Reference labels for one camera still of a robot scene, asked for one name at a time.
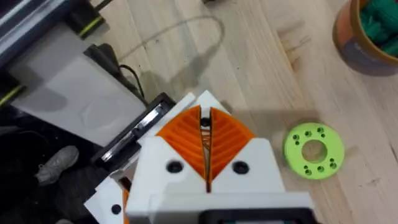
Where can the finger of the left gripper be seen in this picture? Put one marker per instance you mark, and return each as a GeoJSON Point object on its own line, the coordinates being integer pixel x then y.
{"type": "Point", "coordinates": [105, 202]}
{"type": "Point", "coordinates": [214, 101]}

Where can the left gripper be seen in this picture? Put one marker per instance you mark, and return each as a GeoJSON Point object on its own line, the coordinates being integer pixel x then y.
{"type": "Point", "coordinates": [71, 90]}

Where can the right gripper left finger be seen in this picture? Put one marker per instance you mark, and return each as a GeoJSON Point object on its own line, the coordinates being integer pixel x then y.
{"type": "Point", "coordinates": [161, 168]}

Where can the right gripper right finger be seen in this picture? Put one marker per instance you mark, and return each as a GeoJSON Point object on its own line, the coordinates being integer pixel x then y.
{"type": "Point", "coordinates": [248, 174]}

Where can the green disc with holes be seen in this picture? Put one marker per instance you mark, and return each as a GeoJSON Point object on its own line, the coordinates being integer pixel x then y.
{"type": "Point", "coordinates": [292, 155]}

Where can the person's shoe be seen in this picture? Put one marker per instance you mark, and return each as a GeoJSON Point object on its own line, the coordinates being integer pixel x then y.
{"type": "Point", "coordinates": [56, 166]}

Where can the brown tub with green toys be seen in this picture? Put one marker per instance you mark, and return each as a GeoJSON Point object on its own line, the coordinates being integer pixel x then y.
{"type": "Point", "coordinates": [351, 37]}

